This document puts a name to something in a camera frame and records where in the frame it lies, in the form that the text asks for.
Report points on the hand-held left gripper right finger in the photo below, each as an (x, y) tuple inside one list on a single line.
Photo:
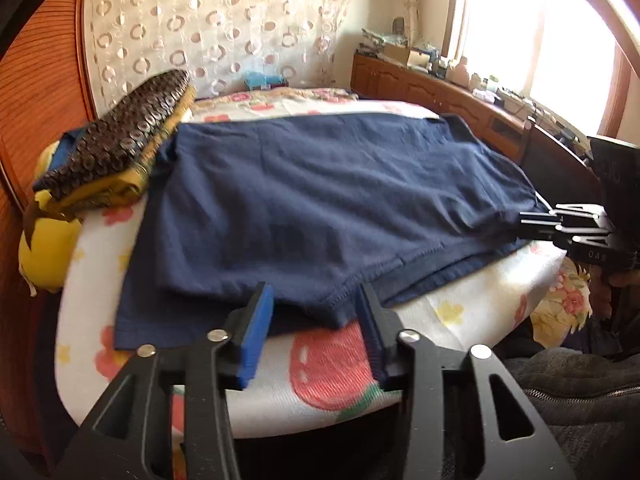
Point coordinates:
[(372, 330)]

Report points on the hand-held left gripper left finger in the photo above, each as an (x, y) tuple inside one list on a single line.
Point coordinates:
[(257, 330)]

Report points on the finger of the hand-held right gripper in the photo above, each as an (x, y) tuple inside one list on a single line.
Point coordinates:
[(575, 240), (545, 219)]

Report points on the navy blue t-shirt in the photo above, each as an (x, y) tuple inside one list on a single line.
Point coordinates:
[(310, 200)]

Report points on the person's right hand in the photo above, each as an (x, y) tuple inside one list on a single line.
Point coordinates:
[(604, 292)]

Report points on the floral quilt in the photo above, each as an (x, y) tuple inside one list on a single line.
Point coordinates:
[(565, 300)]

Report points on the white strawberry print blanket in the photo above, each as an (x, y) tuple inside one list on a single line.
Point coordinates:
[(320, 375)]

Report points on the small white jar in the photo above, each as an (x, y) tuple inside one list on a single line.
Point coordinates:
[(476, 82)]

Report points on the person's dark grey jacket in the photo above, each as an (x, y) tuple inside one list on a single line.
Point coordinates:
[(575, 400)]

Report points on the window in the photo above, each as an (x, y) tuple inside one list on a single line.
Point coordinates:
[(550, 25)]

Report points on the white bottle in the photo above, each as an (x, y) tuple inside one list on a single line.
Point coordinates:
[(461, 71)]

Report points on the wooden cabinet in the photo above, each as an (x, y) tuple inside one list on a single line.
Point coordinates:
[(430, 90)]

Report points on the yellow folded cloth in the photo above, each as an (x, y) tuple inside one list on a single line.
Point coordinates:
[(115, 192)]

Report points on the cardboard box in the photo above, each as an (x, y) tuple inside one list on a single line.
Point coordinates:
[(397, 54)]

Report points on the yellow plush toy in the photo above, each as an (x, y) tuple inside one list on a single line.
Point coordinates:
[(47, 255)]

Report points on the dark circle patterned folded cloth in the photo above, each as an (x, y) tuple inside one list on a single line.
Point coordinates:
[(125, 130)]

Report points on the stack of folded fabrics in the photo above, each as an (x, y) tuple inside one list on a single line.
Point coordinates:
[(382, 37)]

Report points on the blue box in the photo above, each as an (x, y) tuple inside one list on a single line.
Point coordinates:
[(265, 81)]

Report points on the cream lace window curtain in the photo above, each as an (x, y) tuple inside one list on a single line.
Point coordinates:
[(414, 0)]

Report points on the blue cloth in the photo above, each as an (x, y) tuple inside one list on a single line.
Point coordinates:
[(70, 147)]

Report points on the sheer circle patterned curtain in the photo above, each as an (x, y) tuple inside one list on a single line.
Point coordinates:
[(215, 25)]

